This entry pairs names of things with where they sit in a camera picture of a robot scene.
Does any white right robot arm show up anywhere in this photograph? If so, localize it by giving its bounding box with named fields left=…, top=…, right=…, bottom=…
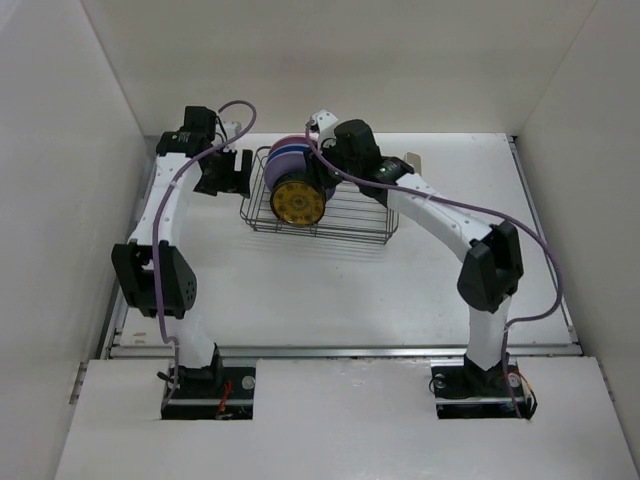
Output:
left=305, top=110, right=524, bottom=394

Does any white cutlery holder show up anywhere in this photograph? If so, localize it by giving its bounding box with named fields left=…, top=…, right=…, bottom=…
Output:
left=404, top=152, right=422, bottom=175

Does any lilac plate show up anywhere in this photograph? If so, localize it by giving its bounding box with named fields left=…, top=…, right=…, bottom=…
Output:
left=264, top=151, right=312, bottom=192

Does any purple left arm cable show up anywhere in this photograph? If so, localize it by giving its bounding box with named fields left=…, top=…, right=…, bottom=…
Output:
left=155, top=100, right=260, bottom=401

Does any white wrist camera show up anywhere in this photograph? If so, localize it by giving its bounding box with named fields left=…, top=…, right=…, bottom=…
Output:
left=307, top=110, right=340, bottom=147
left=217, top=120, right=242, bottom=151

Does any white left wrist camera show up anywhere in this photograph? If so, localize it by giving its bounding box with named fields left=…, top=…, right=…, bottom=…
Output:
left=217, top=120, right=242, bottom=151

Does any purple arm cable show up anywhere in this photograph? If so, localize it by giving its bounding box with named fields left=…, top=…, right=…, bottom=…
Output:
left=306, top=130, right=565, bottom=419
left=155, top=100, right=260, bottom=401

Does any wire dish rack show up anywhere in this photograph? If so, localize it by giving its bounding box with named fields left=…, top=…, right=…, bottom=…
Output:
left=239, top=146, right=400, bottom=245

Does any yellow patterned plate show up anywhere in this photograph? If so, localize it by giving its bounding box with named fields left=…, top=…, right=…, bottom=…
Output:
left=269, top=180, right=327, bottom=227

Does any aluminium front rail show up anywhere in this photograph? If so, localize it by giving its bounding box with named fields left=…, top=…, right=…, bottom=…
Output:
left=109, top=343, right=583, bottom=359

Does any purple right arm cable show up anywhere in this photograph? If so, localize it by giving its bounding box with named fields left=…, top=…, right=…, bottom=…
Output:
left=306, top=130, right=565, bottom=419

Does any pink plate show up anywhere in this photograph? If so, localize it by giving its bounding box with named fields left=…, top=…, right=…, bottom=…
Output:
left=270, top=135, right=308, bottom=152

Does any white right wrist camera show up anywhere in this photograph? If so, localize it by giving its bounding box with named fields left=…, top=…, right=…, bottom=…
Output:
left=307, top=110, right=340, bottom=147

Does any teal patterned plate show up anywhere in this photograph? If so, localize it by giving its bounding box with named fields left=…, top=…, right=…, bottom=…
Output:
left=277, top=170, right=335, bottom=221

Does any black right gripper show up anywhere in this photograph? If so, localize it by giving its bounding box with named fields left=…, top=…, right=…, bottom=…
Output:
left=302, top=134, right=359, bottom=192

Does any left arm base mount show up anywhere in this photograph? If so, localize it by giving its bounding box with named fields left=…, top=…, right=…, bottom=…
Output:
left=160, top=366, right=256, bottom=421

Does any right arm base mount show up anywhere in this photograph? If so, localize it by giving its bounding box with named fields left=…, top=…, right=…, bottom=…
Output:
left=429, top=364, right=538, bottom=420

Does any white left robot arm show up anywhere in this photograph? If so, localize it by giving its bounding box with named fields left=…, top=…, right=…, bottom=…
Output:
left=111, top=106, right=253, bottom=397

